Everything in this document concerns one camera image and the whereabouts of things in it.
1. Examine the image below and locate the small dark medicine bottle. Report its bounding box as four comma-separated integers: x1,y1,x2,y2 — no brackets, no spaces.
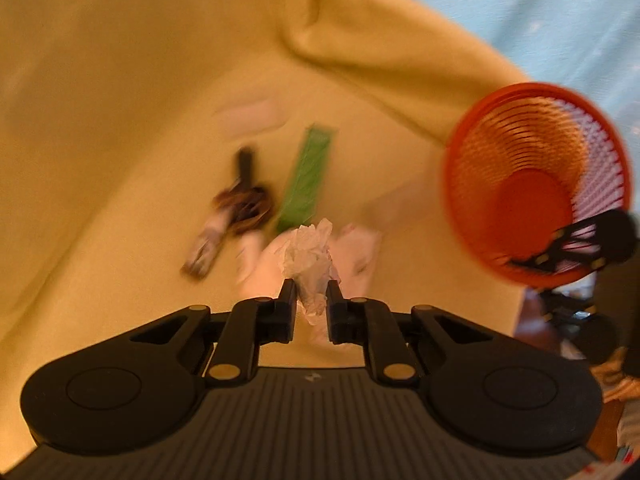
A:
181,207,232,280

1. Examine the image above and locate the white tissue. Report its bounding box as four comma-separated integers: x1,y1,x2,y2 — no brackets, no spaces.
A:
282,219,340,326

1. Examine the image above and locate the orange plastic mesh basket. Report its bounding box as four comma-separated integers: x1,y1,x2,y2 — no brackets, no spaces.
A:
442,82,632,289

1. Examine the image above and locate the white medicine box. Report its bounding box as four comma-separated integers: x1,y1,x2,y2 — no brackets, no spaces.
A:
329,224,382,298

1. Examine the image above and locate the green medicine box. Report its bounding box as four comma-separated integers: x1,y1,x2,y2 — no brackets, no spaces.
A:
277,125,333,233

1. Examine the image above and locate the clear plastic cup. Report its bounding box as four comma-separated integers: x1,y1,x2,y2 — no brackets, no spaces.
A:
363,177,437,235

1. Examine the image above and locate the brown velvet scrunchie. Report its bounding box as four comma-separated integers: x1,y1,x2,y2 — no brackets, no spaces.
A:
214,185,274,236

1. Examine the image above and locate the flat clear plastic packet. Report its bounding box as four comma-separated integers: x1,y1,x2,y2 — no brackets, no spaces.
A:
215,98,286,138

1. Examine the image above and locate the light blue star curtain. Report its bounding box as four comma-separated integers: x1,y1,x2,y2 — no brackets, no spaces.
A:
344,0,640,162

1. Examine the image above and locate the yellow sofa cover blanket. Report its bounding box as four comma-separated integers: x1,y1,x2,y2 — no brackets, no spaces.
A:
1,0,523,469

